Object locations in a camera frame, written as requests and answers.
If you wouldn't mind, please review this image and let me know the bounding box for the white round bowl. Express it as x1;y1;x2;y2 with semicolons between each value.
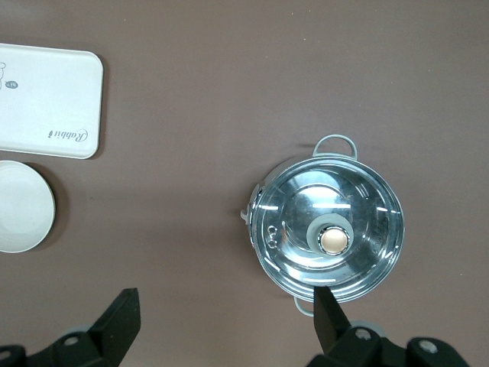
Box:
0;160;57;254

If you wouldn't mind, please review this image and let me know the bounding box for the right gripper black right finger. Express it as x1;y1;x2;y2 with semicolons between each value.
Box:
309;286;387;367

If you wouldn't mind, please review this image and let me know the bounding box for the brown table mat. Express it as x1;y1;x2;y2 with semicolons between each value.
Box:
0;0;489;367

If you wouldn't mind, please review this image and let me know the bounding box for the cream rabbit-print tray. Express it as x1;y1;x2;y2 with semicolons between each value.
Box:
0;42;105;160

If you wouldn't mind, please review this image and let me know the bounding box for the glass pot lid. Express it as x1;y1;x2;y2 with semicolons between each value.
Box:
256;156;405;305

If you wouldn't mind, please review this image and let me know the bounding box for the grey steel cooking pot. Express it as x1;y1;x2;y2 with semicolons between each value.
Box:
239;134;405;317

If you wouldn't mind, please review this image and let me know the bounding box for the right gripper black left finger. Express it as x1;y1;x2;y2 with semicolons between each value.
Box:
23;288;141;367

